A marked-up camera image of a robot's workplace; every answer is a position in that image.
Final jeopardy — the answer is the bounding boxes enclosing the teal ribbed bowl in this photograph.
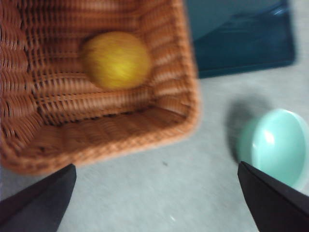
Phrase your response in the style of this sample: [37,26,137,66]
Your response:
[238,108,309,191]

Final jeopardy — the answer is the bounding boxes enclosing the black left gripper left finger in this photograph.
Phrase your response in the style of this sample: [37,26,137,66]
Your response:
[0,163,77,232]

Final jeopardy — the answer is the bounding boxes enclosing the brown kiwifruit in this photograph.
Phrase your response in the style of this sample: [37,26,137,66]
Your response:
[81,30,152,90]

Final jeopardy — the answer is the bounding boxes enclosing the brown wicker basket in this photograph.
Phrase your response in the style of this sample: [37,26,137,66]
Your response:
[0,0,201,176]

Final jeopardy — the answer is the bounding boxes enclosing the dark rectangular tray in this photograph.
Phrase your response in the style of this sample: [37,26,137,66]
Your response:
[185,0,296,79]

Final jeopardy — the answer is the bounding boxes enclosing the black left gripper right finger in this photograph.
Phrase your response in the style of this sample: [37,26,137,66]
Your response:
[238,161,309,232]

